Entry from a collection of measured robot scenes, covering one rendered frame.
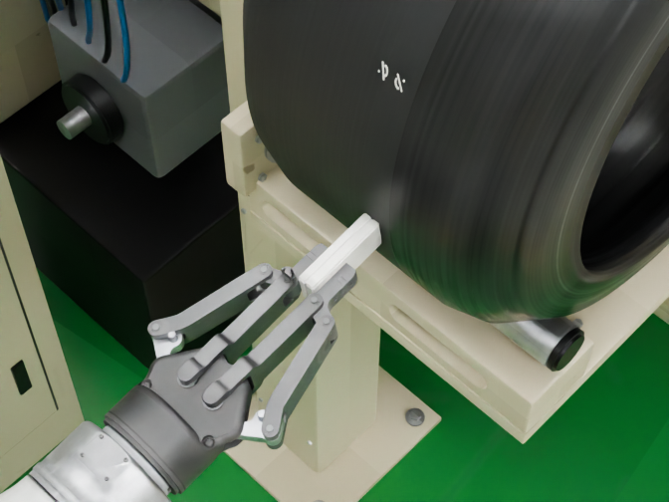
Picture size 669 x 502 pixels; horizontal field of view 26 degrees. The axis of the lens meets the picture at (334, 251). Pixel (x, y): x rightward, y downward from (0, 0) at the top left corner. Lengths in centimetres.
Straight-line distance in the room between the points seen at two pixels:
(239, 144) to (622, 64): 51
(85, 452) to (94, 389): 131
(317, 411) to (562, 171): 111
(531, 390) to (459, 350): 7
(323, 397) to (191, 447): 101
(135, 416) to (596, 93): 37
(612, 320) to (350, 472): 86
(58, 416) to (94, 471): 122
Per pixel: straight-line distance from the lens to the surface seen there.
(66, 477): 97
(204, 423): 99
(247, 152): 135
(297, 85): 101
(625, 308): 141
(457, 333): 131
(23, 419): 211
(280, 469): 218
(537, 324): 125
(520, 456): 222
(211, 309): 103
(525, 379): 129
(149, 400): 98
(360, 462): 219
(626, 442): 226
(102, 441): 97
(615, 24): 90
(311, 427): 206
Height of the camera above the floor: 199
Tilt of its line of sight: 56 degrees down
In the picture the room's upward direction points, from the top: straight up
